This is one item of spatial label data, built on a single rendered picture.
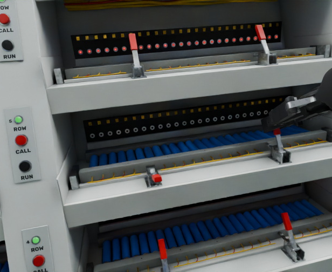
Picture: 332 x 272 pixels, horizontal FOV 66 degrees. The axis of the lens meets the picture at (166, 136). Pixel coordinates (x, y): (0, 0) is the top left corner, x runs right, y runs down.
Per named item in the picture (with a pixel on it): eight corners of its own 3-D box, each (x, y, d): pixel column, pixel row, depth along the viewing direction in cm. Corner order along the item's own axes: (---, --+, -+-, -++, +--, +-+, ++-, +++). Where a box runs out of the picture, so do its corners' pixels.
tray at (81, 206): (361, 171, 55) (369, 129, 51) (67, 228, 44) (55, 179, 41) (297, 141, 73) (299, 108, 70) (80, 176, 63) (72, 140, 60)
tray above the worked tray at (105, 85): (348, 79, 54) (359, 8, 50) (51, 114, 44) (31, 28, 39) (286, 72, 73) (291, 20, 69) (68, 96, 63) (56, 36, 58)
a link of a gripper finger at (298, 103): (340, 101, 35) (309, 104, 34) (311, 112, 40) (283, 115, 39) (335, 85, 36) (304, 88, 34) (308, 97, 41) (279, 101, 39)
